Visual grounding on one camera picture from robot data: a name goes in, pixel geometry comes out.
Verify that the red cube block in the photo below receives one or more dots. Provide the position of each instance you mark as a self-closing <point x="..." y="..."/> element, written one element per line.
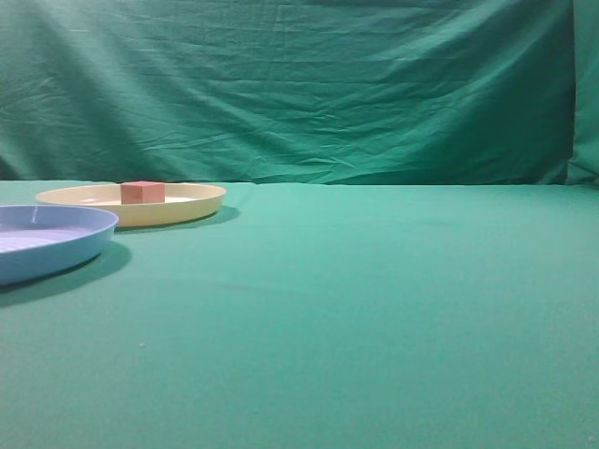
<point x="142" y="192"/>

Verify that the yellow plastic plate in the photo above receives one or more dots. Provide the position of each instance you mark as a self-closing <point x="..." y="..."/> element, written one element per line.
<point x="184" y="202"/>

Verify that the blue plastic plate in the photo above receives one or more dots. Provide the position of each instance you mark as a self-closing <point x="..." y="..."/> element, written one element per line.
<point x="40" y="240"/>

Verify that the green table cloth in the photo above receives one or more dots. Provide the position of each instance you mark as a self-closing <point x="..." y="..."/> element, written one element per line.
<point x="310" y="316"/>

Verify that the green backdrop cloth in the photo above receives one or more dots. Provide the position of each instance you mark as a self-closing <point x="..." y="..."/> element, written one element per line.
<point x="325" y="92"/>

